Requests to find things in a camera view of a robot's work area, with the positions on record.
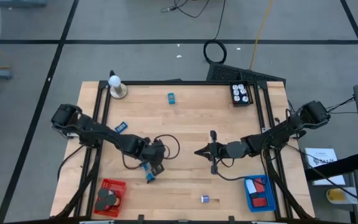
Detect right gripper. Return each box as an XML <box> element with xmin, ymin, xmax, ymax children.
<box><xmin>193</xmin><ymin>129</ymin><xmax>228</xmax><ymax>175</ymax></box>

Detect blue sand hourglass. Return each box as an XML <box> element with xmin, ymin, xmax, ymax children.
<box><xmin>140</xmin><ymin>161</ymin><xmax>157</xmax><ymax>184</ymax></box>

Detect white box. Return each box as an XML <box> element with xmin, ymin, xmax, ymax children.
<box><xmin>245</xmin><ymin>179</ymin><xmax>257</xmax><ymax>194</ymax></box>

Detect orange sand hourglass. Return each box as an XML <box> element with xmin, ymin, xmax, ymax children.
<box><xmin>105</xmin><ymin>194</ymin><xmax>121</xmax><ymax>207</ymax></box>

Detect red box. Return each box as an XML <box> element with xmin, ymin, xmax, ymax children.
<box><xmin>253</xmin><ymin>177</ymin><xmax>266</xmax><ymax>194</ymax></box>
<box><xmin>252</xmin><ymin>197</ymin><xmax>269</xmax><ymax>208</ymax></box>

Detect red sand hourglass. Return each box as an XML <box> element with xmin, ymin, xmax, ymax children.
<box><xmin>94</xmin><ymin>198</ymin><xmax>108</xmax><ymax>212</ymax></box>

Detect red plastic basket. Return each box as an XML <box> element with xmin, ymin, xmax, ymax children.
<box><xmin>93</xmin><ymin>178</ymin><xmax>127</xmax><ymax>218</ymax></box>

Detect blue flat box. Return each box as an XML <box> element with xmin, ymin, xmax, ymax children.
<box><xmin>114</xmin><ymin>121</ymin><xmax>129</xmax><ymax>134</ymax></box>

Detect black plastic basket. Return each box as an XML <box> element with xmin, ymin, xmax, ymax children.
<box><xmin>229</xmin><ymin>80</ymin><xmax>252</xmax><ymax>107</ymax></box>

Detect blue plastic basket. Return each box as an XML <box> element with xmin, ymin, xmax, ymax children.
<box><xmin>243</xmin><ymin>174</ymin><xmax>277</xmax><ymax>213</ymax></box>

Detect black perforated mat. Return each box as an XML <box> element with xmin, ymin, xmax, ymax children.
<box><xmin>206</xmin><ymin>61</ymin><xmax>287</xmax><ymax>84</ymax></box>

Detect white light bulb on base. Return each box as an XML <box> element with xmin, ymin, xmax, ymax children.
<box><xmin>108</xmin><ymin>74</ymin><xmax>129</xmax><ymax>100</ymax></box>

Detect white printed booklet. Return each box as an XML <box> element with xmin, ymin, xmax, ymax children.
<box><xmin>304</xmin><ymin>147</ymin><xmax>347</xmax><ymax>187</ymax></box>

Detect white and yellow cylinder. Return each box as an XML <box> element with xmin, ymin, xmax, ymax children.
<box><xmin>326</xmin><ymin>186</ymin><xmax>358</xmax><ymax>205</ymax></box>

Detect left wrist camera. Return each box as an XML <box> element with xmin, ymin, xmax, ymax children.
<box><xmin>150</xmin><ymin>139</ymin><xmax>167</xmax><ymax>158</ymax></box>

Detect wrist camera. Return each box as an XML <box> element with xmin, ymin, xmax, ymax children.
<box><xmin>150</xmin><ymin>139</ymin><xmax>167</xmax><ymax>158</ymax></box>
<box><xmin>225</xmin><ymin>141</ymin><xmax>250</xmax><ymax>159</ymax></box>

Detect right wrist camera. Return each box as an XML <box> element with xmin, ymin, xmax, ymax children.
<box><xmin>225</xmin><ymin>141</ymin><xmax>250</xmax><ymax>159</ymax></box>

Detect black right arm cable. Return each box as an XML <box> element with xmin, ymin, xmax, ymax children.
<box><xmin>214</xmin><ymin>155</ymin><xmax>267</xmax><ymax>185</ymax></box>

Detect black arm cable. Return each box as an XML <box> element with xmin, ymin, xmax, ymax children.
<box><xmin>214</xmin><ymin>155</ymin><xmax>267</xmax><ymax>185</ymax></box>
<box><xmin>57</xmin><ymin>134</ymin><xmax>181</xmax><ymax>183</ymax></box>

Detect black table frame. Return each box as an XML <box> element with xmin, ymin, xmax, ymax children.
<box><xmin>50</xmin><ymin>79</ymin><xmax>315</xmax><ymax>224</ymax></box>

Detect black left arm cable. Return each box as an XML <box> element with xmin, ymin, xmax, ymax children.
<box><xmin>57</xmin><ymin>134</ymin><xmax>181</xmax><ymax>183</ymax></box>

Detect black coiled floor cable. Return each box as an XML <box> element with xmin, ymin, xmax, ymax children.
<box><xmin>161</xmin><ymin>0</ymin><xmax>228</xmax><ymax>65</ymax></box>

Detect yellow cable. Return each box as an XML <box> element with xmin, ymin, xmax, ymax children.
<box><xmin>249</xmin><ymin>0</ymin><xmax>273</xmax><ymax>71</ymax></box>

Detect black floor cables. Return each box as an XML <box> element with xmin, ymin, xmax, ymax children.
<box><xmin>287</xmin><ymin>96</ymin><xmax>357</xmax><ymax>129</ymax></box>

